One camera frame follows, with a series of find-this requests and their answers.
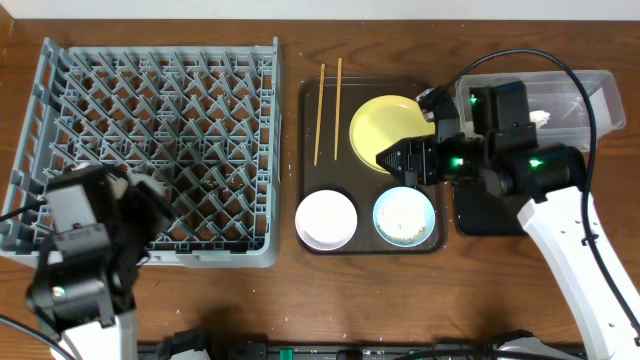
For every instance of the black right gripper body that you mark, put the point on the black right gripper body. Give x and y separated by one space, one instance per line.
455 160

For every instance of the yellow plastic plate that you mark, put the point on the yellow plastic plate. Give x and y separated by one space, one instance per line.
381 122

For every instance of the blue plastic bowl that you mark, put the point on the blue plastic bowl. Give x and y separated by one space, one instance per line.
404 217

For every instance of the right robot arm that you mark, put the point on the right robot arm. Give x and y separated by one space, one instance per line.
558 214

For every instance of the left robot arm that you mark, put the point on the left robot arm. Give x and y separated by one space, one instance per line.
82 290

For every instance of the black waste tray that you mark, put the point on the black waste tray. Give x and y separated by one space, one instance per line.
488 204

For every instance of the dark brown serving tray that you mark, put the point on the dark brown serving tray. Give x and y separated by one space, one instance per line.
349 175

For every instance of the grey plastic dish rack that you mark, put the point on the grey plastic dish rack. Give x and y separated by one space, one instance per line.
203 121

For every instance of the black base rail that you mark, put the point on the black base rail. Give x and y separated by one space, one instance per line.
199 344

